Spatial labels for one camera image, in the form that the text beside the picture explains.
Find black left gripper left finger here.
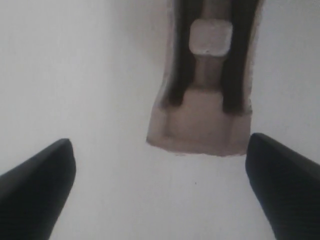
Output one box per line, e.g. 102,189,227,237
0,138,76,240

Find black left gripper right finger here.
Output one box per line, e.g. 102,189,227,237
245,133,320,240

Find grey paper pulp tray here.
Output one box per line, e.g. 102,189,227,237
146,0,264,157

